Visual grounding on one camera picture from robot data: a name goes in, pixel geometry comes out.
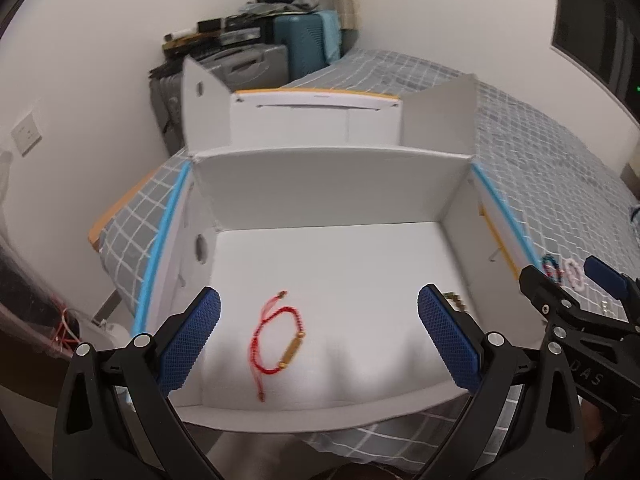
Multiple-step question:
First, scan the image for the white cardboard box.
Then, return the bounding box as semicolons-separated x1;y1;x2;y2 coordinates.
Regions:
131;55;546;433

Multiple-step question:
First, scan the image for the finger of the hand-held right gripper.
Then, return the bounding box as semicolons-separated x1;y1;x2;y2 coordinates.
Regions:
584;255;640;331
519;265;576;321

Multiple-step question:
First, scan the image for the light blue cloth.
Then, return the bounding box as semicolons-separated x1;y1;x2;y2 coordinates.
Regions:
320;10;343;61

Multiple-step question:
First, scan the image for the white bead bracelet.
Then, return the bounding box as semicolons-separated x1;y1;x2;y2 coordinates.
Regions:
562;258;587;291

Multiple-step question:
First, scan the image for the grey checkered bed sheet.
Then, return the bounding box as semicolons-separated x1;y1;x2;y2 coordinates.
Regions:
97;49;640;471

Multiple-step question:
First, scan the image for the orange wooden bed frame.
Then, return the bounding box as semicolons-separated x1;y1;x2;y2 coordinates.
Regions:
87;170;156;261

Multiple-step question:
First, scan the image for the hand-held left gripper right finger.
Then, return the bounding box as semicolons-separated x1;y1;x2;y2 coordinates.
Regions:
417;284;586;480

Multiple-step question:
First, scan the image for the clear plastic bag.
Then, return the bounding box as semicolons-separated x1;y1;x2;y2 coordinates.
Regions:
0;150;81;361

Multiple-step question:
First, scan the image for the red string bracelet gold tube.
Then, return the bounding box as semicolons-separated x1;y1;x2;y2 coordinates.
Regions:
250;290;307;403

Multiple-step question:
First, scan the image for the pile of dark clothes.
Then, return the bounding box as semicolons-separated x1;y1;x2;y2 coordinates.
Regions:
240;0;321;16

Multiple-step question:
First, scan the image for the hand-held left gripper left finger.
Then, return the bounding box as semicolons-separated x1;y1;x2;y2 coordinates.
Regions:
52;286;223;480

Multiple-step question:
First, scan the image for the dark window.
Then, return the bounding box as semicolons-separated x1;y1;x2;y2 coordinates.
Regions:
550;0;640;126

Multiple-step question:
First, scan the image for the teal hard suitcase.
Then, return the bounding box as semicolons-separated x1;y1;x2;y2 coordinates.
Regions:
272;10;343;83

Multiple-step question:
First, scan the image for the grey hard suitcase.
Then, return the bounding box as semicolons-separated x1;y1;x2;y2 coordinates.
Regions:
148;42;291;156

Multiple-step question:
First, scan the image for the white wall socket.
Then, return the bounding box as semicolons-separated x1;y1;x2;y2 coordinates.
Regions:
11;112;42;156

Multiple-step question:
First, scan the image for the stack of black boxes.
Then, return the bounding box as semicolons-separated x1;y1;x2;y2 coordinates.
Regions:
162;15;273;53

